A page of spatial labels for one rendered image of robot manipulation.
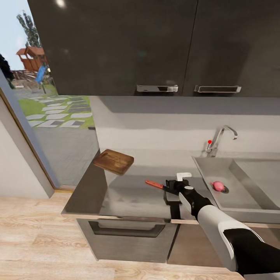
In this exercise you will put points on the fixed window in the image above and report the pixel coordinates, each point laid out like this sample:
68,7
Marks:
59,130

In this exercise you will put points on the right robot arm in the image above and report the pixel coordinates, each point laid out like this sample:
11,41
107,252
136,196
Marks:
239,248

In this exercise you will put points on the dishwasher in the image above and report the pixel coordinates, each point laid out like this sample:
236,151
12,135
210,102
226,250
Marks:
129,240

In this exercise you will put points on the parer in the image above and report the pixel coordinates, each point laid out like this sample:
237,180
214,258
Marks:
160,186

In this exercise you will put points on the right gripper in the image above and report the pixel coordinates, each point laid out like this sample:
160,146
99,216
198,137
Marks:
174,184

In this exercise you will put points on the cutting board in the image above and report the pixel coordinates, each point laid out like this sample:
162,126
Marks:
113,160

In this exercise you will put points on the cabinet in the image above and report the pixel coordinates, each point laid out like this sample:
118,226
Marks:
192,48

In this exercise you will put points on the vidalia onion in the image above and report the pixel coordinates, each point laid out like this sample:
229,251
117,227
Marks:
218,186

